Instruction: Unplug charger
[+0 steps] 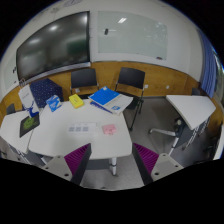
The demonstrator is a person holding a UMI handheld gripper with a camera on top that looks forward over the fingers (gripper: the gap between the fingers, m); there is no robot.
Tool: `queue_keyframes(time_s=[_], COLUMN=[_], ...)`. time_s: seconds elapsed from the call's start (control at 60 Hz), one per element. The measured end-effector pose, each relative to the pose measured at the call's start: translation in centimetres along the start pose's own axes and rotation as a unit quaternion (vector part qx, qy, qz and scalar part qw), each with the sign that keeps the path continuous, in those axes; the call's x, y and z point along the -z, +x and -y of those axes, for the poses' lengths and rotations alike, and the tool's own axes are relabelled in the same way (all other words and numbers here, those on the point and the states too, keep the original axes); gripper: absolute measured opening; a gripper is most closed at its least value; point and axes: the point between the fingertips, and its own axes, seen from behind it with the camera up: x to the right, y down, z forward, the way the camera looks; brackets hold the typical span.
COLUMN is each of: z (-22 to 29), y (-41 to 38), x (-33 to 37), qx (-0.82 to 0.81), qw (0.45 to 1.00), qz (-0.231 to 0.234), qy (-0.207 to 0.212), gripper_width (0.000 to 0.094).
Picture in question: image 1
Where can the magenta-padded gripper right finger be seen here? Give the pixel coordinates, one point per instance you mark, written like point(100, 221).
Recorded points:
point(147, 159)

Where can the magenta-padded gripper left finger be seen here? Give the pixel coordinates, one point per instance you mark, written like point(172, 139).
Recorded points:
point(77, 159)

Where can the white power strip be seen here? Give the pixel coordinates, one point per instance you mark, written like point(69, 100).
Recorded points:
point(82, 128)

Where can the thin dark blue book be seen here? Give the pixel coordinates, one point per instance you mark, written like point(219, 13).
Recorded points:
point(100, 107)

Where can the yellow box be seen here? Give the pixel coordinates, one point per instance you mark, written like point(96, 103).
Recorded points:
point(76, 101)

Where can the black mouse pad green print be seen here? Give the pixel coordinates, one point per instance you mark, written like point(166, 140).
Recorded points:
point(29, 124)

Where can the blue tissue box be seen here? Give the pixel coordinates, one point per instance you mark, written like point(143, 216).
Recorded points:
point(54, 103)

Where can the white side table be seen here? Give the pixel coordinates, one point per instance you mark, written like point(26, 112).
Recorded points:
point(191, 108)

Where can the navy dotted gift bag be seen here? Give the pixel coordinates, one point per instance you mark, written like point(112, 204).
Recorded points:
point(46, 90)

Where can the white paper bag blue deer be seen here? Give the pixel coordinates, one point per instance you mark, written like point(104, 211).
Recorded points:
point(27, 98)

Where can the black chair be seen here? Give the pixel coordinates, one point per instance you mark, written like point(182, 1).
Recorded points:
point(83, 77)
point(131, 77)

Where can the dark grey chair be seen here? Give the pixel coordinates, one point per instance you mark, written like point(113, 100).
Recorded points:
point(11, 108)

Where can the blue curtain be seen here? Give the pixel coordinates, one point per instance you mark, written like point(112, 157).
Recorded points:
point(209, 66)

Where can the glass whiteboard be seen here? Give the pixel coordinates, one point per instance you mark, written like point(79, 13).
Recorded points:
point(133, 33)

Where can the black whiteboard eraser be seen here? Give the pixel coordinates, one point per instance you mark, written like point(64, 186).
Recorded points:
point(106, 31)

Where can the large black wall display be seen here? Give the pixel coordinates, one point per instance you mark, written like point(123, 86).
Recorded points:
point(53, 45)

